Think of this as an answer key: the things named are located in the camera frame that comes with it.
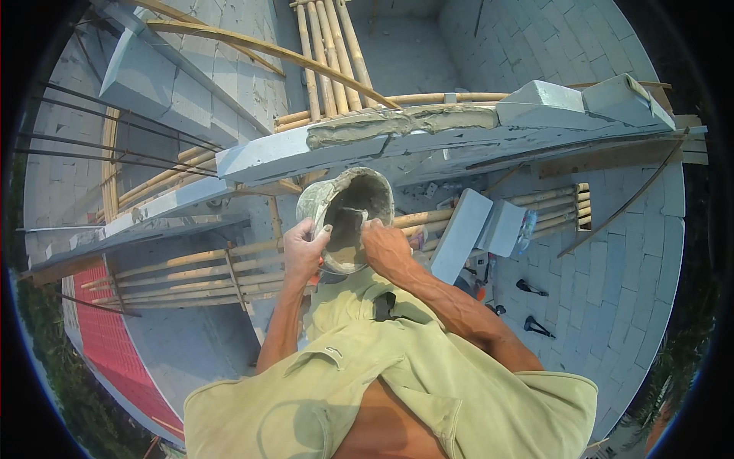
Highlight person's body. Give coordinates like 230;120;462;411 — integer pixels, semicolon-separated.
183;267;599;459

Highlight curved bamboo pole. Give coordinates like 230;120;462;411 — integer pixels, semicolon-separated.
146;20;402;111

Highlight upright bamboo pole bundle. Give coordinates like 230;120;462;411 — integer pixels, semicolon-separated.
289;0;380;122

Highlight thin curved wooden stick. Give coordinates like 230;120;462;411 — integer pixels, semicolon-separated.
557;127;690;259

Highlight clear plastic bottle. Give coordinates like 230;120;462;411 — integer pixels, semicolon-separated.
517;209;539;255

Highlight grey block wall course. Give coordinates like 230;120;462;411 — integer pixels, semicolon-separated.
215;106;709;188

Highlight steel trowel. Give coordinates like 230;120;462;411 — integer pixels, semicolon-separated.
335;207;370;242

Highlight person's right hand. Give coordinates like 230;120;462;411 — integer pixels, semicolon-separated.
360;218;415;283

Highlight grey concrete block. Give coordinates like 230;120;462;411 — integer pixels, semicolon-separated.
581;73;676;132
497;80;587;130

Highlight grey mortar bed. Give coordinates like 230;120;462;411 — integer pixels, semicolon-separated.
307;105;500;150

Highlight steel rebar rods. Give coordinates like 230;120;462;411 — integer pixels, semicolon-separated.
14;80;226;179

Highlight grey mortar bucket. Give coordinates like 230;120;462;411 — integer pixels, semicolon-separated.
295;166;396;275

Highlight person's left hand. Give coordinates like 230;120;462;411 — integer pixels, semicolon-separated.
283;218;334;288

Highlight bamboo scaffold platform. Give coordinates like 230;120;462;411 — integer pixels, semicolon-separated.
80;182;592;313

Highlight red tiled roof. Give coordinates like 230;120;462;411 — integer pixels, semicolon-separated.
71;263;187;443

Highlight horizontal bamboo rail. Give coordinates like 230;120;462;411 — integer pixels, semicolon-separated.
273;91;512;134

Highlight short white concrete block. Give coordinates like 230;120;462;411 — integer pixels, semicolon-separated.
476;199;526;258

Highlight grey concrete beam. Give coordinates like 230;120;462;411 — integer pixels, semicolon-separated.
100;28;240;148

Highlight long white concrete block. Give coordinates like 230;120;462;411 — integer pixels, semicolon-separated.
429;188;494;285

